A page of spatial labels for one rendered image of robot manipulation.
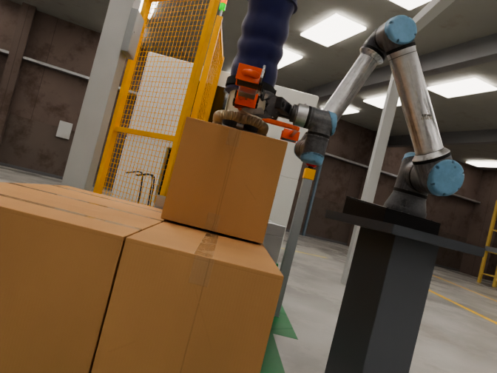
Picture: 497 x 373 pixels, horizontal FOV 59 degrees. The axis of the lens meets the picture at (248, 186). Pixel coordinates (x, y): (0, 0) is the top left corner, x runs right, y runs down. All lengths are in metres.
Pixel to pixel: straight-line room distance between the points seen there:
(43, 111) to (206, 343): 11.50
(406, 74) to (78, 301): 1.42
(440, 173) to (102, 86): 2.23
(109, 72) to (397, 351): 2.43
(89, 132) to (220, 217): 1.69
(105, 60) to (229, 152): 1.75
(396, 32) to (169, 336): 1.37
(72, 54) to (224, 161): 11.09
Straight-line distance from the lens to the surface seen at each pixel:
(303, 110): 1.73
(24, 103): 12.46
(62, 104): 12.40
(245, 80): 1.38
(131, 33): 3.23
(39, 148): 12.35
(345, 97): 1.92
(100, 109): 3.16
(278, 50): 2.02
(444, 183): 1.90
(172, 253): 1.08
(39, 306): 1.19
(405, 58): 1.88
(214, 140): 1.67
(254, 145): 1.66
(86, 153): 3.15
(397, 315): 2.05
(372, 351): 2.03
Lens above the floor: 0.71
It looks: 2 degrees up
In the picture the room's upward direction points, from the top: 14 degrees clockwise
